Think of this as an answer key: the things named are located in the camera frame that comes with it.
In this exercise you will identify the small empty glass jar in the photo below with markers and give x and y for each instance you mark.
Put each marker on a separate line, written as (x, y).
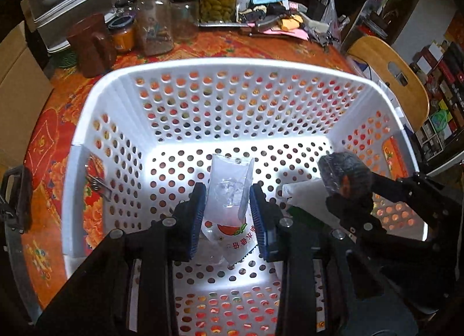
(125, 7)

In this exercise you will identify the green coiled coaster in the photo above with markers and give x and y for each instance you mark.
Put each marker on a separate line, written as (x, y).
(67, 59)

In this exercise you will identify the red floral tablecloth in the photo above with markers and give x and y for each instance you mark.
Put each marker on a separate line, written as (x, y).
(58, 133)

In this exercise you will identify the green lid glass jar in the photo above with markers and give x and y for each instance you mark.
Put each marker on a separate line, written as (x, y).
(154, 20)

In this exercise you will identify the yellow packet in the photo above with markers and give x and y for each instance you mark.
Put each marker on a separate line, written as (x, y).
(290, 23)

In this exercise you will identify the dark cloth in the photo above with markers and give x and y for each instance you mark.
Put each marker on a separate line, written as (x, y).
(340, 169)

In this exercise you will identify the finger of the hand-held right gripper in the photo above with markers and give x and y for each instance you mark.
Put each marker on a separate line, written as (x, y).
(355, 216)
(384, 185)

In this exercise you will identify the metal spring clip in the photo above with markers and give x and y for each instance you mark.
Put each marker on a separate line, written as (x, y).
(96, 183)

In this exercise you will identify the clear plastic snack bag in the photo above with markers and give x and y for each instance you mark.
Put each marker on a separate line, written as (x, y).
(232, 238)

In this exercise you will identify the white perforated plastic basket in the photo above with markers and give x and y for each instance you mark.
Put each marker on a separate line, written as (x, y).
(235, 118)

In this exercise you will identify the wooden chair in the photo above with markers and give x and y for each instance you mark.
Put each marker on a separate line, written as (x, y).
(380, 56)

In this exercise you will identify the cube shelf with boxes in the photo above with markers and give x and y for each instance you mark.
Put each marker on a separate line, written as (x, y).
(442, 85)

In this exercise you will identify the small jar with orange paste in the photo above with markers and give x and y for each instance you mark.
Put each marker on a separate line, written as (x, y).
(123, 36)

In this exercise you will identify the metal tray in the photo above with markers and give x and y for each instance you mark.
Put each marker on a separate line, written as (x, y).
(243, 24)

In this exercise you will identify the brown cardboard box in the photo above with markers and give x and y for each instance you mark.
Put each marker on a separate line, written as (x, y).
(21, 78)

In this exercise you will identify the black lid glass jar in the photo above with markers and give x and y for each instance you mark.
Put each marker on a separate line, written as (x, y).
(183, 17)

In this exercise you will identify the white plastic bag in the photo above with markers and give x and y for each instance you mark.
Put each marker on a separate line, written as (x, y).
(304, 194)

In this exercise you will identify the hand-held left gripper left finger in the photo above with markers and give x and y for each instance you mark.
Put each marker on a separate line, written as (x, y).
(194, 220)

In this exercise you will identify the brown plastic pitcher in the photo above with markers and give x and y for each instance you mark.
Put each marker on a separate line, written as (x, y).
(90, 46)

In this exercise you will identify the small clear plastic bundle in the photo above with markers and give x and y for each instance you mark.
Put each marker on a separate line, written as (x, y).
(228, 183)

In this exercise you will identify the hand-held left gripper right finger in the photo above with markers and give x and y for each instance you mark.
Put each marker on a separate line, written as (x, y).
(263, 223)

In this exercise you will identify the pink paper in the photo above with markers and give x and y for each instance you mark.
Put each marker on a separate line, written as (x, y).
(290, 32)

